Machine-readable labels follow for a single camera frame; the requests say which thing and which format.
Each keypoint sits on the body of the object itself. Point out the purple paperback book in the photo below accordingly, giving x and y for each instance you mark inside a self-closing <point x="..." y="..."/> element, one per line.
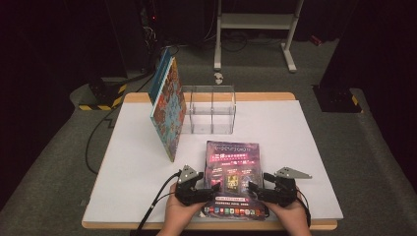
<point x="232" y="164"/>

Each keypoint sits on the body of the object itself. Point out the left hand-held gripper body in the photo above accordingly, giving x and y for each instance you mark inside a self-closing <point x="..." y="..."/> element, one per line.
<point x="188" y="191"/>

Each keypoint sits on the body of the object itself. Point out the clear acrylic book rack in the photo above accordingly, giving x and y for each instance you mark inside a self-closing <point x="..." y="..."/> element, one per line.
<point x="216" y="111"/>

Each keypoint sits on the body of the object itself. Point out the colourful teal-spined picture book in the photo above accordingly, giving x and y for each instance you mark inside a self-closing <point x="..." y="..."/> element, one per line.
<point x="168" y="121"/>

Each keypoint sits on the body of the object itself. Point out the blue picture book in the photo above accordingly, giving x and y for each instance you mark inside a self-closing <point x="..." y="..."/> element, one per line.
<point x="159" y="78"/>

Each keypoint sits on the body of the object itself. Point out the person's left hand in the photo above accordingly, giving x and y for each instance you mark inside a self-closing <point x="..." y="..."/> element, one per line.
<point x="175" y="214"/>

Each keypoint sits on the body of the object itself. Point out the black equipment cabinet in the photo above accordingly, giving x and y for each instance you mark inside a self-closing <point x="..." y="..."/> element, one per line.
<point x="131" y="36"/>

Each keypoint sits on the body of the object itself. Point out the small red floor object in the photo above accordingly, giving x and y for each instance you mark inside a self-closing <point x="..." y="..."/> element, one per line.
<point x="315" y="40"/>

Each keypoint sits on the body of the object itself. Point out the white metal stand frame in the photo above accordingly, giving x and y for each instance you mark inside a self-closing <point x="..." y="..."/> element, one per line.
<point x="255" y="21"/>

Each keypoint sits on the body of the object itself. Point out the person's right hand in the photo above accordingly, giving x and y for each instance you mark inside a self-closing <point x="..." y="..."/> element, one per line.
<point x="293" y="218"/>

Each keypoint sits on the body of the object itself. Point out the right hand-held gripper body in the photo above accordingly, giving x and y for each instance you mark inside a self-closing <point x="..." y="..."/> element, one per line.
<point x="285" y="191"/>

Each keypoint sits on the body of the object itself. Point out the black yellow-striped stand base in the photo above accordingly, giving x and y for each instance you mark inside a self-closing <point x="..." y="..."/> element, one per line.
<point x="105" y="95"/>
<point x="337" y="100"/>

